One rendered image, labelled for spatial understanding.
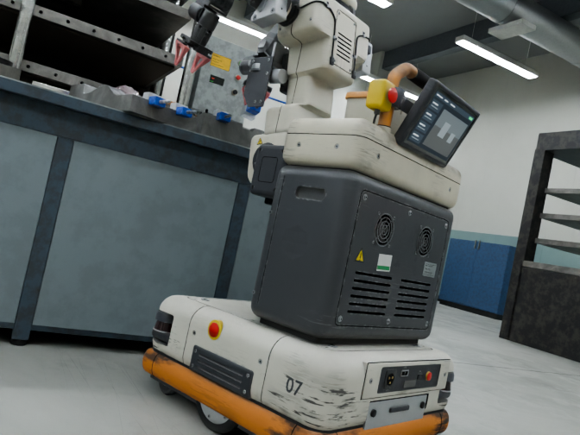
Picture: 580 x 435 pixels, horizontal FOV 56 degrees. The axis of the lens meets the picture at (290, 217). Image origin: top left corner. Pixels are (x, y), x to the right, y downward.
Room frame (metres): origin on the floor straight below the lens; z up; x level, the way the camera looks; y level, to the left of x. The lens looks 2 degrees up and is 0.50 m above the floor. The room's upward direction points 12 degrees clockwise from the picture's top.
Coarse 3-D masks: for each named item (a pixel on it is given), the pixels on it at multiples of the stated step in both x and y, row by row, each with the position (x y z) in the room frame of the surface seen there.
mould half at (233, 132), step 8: (200, 120) 2.00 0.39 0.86; (208, 120) 1.98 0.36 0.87; (216, 120) 1.99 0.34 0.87; (200, 128) 1.98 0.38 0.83; (208, 128) 1.98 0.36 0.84; (216, 128) 2.00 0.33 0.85; (224, 128) 2.01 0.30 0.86; (232, 128) 2.02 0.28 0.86; (240, 128) 2.04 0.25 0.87; (216, 136) 2.00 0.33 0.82; (224, 136) 2.01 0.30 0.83; (232, 136) 2.03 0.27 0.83; (240, 136) 2.04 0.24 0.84; (248, 136) 2.06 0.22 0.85; (240, 144) 2.05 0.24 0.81; (248, 144) 2.06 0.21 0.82
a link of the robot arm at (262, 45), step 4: (264, 40) 2.08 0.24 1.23; (260, 44) 2.09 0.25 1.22; (264, 44) 2.08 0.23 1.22; (260, 48) 2.09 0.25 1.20; (264, 48) 2.08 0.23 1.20; (260, 52) 2.08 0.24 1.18; (264, 52) 2.08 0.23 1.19; (248, 56) 2.14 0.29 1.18; (252, 56) 2.13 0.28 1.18; (256, 56) 2.12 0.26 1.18; (260, 56) 2.11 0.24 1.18; (264, 56) 2.11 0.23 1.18; (244, 60) 2.14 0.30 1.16; (248, 60) 2.12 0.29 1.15; (240, 64) 2.14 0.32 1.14; (244, 64) 2.12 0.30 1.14; (240, 68) 2.14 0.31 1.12; (244, 68) 2.13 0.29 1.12; (248, 68) 2.12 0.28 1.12; (244, 72) 2.14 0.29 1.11; (248, 72) 2.13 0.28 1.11
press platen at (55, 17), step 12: (0, 0) 2.34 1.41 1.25; (12, 0) 2.36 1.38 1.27; (36, 12) 2.40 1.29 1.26; (48, 12) 2.43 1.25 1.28; (60, 24) 2.45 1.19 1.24; (72, 24) 2.48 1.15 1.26; (84, 24) 2.50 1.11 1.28; (96, 36) 2.53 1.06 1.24; (108, 36) 2.55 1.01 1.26; (120, 36) 2.58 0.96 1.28; (132, 48) 2.61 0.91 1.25; (144, 48) 2.63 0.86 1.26; (156, 48) 2.66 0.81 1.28; (168, 60) 2.69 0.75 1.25; (168, 72) 2.89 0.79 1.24
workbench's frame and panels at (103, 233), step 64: (0, 128) 1.66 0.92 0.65; (64, 128) 1.74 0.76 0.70; (128, 128) 1.83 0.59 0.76; (0, 192) 1.68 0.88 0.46; (64, 192) 1.76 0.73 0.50; (128, 192) 1.86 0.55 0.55; (192, 192) 1.96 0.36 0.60; (0, 256) 1.70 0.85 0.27; (64, 256) 1.78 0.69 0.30; (128, 256) 1.88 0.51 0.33; (192, 256) 1.98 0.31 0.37; (256, 256) 2.10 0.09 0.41; (0, 320) 1.72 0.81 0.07; (64, 320) 1.81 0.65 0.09; (128, 320) 1.90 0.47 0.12
